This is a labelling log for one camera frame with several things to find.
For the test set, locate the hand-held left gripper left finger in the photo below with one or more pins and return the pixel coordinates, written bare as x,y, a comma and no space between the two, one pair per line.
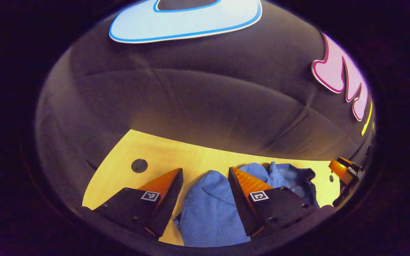
167,206

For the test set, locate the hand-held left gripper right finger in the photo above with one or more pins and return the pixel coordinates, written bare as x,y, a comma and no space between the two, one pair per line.
240,202

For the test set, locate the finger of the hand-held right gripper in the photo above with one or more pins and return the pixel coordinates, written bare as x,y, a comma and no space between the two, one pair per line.
340,170

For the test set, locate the blue shirt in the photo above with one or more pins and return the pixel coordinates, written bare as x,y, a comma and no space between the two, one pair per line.
208,213

